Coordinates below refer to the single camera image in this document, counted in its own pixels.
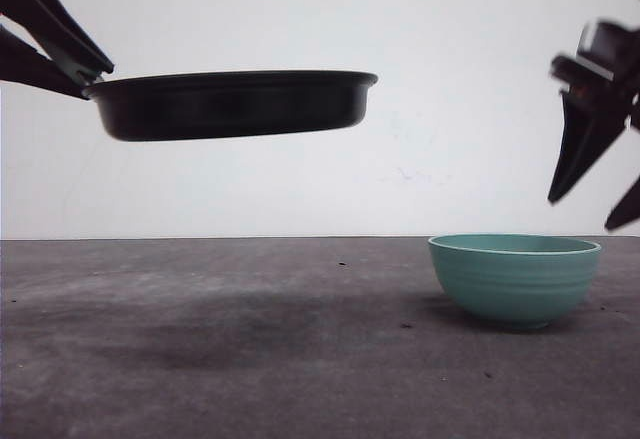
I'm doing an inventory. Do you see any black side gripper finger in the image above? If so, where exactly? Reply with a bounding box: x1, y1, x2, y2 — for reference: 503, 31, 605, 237
1, 26, 93, 100
1, 0, 114, 75

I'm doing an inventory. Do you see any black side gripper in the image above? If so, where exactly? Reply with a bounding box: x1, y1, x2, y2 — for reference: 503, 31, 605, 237
547, 20, 639, 231

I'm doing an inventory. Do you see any teal ceramic bowl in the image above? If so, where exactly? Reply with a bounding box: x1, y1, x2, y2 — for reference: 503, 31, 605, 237
428, 234, 602, 330

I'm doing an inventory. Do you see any black frying pan green handle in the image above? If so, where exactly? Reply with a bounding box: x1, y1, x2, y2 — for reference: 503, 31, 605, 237
83, 70, 378, 142

